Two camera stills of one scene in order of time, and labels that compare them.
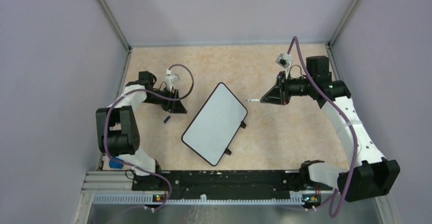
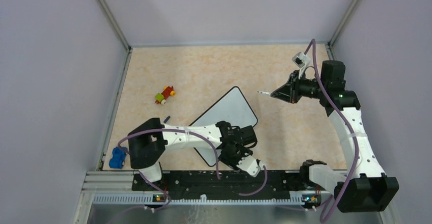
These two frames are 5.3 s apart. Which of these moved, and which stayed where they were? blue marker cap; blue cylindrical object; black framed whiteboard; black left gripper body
Moved: black left gripper body; black framed whiteboard
Stayed: blue marker cap; blue cylindrical object
